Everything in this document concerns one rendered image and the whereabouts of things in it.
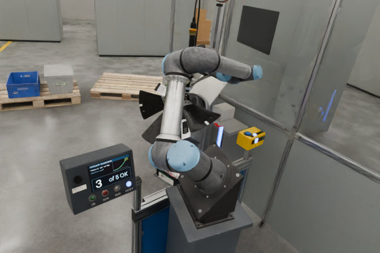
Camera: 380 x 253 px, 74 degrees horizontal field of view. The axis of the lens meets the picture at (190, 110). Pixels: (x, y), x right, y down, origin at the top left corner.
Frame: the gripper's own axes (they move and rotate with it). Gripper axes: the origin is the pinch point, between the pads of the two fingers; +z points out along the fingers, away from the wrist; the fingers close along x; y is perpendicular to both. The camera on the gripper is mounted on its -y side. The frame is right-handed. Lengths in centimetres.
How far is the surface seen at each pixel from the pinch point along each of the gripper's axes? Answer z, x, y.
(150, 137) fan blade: 1, -24, 54
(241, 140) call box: -38, 21, 48
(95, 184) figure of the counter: -45, -74, 34
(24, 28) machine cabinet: 743, -12, 116
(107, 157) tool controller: -42, -68, 25
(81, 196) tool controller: -46, -80, 36
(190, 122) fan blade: -20.6, -8.9, 35.7
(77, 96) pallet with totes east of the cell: 272, -2, 138
